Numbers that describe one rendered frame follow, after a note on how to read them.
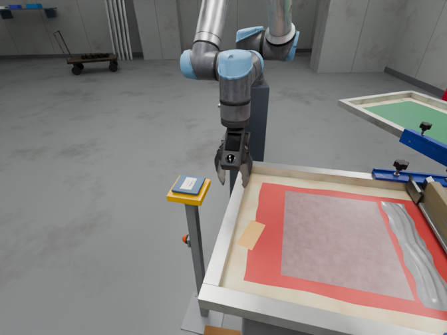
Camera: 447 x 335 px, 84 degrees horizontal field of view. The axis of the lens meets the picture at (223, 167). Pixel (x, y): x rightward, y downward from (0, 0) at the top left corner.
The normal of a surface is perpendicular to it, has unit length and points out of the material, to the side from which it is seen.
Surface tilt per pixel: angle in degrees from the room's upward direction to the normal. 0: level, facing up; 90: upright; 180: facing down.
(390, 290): 0
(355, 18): 90
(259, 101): 90
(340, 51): 90
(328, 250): 0
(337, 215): 0
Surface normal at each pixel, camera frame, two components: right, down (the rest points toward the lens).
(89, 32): 0.00, 0.56
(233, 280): -0.02, -0.83
